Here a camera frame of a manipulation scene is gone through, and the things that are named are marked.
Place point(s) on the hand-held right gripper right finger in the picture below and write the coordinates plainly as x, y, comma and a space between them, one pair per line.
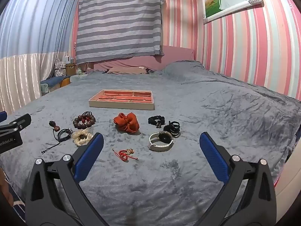
212, 153

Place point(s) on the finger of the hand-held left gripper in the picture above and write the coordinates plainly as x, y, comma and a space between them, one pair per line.
21, 120
2, 116

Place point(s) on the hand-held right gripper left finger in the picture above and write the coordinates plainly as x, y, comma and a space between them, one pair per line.
88, 155

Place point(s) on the cream scrunchie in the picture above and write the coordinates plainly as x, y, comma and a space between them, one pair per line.
75, 136

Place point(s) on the orange scrunchie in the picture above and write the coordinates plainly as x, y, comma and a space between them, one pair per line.
127, 122

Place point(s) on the red lined jewelry tray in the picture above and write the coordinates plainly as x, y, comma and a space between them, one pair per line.
122, 106

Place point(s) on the small dark gourd pendant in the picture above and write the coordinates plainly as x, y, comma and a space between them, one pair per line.
56, 128

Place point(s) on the grey plush blanket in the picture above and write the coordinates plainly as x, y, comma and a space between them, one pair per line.
211, 113

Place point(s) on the blue cushion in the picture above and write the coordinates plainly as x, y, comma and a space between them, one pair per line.
51, 82

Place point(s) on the black scrunchie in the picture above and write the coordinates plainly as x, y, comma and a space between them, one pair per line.
154, 120

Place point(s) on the brown storage box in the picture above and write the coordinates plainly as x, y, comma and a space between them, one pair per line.
70, 69

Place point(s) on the small white container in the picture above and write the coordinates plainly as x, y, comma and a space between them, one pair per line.
68, 59

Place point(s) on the blue and white curtain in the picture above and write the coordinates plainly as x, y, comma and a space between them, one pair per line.
28, 40

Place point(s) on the white mattress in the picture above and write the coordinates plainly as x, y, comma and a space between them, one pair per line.
289, 181

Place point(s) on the pink headboard cover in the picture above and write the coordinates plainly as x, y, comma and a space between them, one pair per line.
174, 54

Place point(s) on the grey striped hanging cloth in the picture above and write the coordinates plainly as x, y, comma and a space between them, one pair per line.
117, 23

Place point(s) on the brown wooden bed frame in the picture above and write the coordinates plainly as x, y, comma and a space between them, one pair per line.
4, 188

